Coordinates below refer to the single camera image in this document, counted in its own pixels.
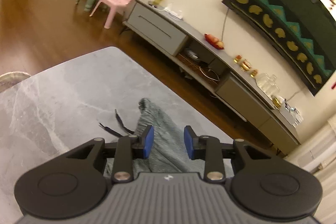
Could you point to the grey TV cabinet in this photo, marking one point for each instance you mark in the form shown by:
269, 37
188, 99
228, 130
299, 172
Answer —
157, 27

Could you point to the wall television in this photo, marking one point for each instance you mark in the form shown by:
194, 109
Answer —
283, 11

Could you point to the pink plastic chair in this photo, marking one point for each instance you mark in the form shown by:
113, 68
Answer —
118, 2

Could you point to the grey pants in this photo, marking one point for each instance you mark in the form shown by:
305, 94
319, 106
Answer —
168, 134

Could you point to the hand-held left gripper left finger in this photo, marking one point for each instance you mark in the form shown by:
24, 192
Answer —
147, 142

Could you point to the white tissue packet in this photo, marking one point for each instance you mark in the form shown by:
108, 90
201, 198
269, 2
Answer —
173, 12

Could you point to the beige round stool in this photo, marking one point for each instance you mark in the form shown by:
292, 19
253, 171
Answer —
13, 79

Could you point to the gold bowl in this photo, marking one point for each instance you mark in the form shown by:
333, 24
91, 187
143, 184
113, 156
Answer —
246, 65

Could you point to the small gold cup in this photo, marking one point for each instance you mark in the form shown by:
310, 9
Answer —
254, 73
237, 58

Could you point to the white storage box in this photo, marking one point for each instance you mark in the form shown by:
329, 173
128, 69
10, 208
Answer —
291, 112

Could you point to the clear glass jar set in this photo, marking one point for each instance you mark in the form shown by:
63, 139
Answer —
267, 83

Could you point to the gold tissue box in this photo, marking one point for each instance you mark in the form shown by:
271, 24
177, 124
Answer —
277, 102

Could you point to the red fruit plate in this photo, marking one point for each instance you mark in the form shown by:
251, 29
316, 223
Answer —
214, 41

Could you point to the white standing air conditioner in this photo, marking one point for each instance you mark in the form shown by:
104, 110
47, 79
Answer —
315, 140

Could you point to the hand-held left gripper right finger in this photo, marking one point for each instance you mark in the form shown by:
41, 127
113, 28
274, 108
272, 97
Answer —
189, 144

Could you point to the metal bowl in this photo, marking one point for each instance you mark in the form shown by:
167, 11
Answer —
191, 54

